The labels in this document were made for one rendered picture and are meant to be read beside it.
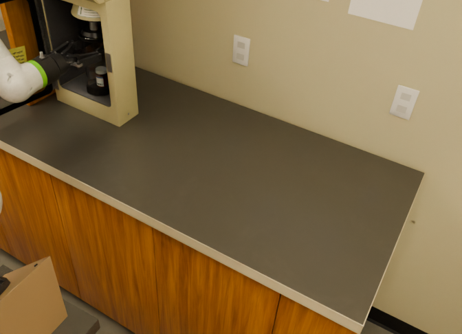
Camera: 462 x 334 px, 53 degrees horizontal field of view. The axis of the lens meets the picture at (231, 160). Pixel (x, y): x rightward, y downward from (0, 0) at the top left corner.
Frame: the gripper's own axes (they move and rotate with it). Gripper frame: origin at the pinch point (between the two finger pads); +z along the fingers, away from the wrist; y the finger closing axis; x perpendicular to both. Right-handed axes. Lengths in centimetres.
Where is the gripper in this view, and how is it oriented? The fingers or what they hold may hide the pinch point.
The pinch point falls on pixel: (95, 45)
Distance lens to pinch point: 176.9
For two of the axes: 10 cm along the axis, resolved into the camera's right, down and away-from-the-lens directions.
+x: -0.6, 7.7, 6.3
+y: -8.6, -3.6, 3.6
